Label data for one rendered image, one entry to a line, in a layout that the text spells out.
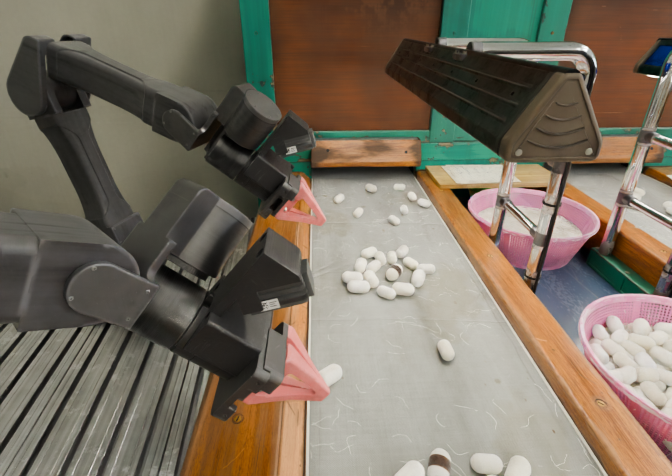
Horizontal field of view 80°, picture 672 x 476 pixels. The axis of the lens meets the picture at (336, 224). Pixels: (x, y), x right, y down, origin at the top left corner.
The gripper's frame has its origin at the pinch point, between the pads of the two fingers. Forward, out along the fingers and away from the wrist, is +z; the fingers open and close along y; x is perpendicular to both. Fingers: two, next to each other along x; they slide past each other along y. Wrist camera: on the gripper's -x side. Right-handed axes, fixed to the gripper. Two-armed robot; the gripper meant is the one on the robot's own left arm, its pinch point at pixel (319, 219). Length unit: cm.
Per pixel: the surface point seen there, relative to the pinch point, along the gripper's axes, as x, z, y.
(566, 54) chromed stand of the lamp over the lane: -39.1, 7.7, -5.6
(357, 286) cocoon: 3.9, 11.0, -4.6
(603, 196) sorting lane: -38, 64, 34
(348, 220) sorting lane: 4.7, 12.5, 23.1
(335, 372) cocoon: 6.6, 7.5, -22.5
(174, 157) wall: 66, -34, 128
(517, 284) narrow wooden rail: -13.3, 30.2, -6.3
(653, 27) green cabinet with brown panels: -77, 48, 52
